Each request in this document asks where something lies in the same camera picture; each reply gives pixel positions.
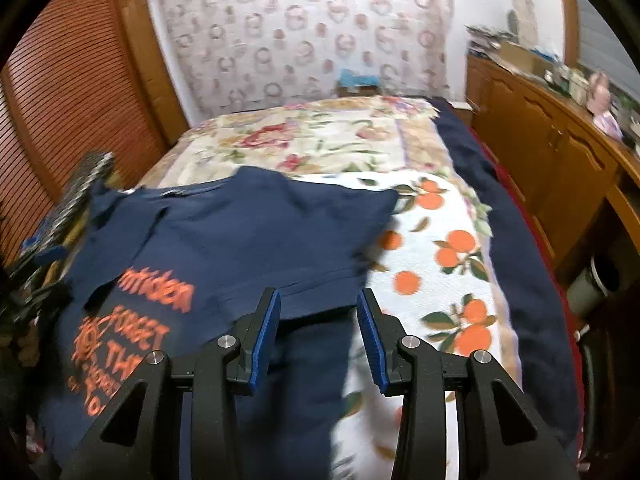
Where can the pile of grey packets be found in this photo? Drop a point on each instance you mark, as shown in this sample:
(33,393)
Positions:
(487,40)

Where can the grey window shutter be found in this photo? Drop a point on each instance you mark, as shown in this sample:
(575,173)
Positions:
(595,25)

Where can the purple tissue pack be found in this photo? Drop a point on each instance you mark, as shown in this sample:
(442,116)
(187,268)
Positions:
(609,125)

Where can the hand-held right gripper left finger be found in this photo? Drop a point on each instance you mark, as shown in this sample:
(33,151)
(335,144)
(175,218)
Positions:
(265,340)

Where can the cream floral quilt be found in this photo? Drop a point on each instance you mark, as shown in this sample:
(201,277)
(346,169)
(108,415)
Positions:
(310,135)

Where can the beige lace curtain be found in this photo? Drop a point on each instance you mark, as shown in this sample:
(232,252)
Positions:
(520,0)

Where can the wooden sideboard cabinet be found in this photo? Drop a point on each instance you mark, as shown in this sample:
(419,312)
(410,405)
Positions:
(540,130)

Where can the navy blanket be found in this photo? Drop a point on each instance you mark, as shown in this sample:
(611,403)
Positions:
(530,285)

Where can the navy t-shirt with orange print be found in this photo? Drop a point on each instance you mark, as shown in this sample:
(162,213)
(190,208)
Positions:
(250,230)

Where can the open cardboard box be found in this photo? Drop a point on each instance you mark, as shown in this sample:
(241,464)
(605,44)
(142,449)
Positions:
(520,57)

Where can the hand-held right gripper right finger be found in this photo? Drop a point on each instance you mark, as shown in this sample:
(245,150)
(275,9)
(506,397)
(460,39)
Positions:
(372,340)

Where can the wooden window frame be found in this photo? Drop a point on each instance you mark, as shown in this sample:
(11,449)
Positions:
(568,10)

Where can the wooden louvred door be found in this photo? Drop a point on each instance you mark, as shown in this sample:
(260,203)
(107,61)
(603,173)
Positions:
(65,85)

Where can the grey cup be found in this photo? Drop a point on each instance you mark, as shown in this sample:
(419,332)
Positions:
(590,285)

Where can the white orange-fruit print blanket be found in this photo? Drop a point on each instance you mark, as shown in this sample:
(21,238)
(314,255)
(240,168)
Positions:
(450,220)

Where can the pink kettle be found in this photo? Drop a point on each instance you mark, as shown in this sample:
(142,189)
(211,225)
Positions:
(598,92)

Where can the golden brown cloth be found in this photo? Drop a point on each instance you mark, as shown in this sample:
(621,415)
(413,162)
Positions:
(55,262)

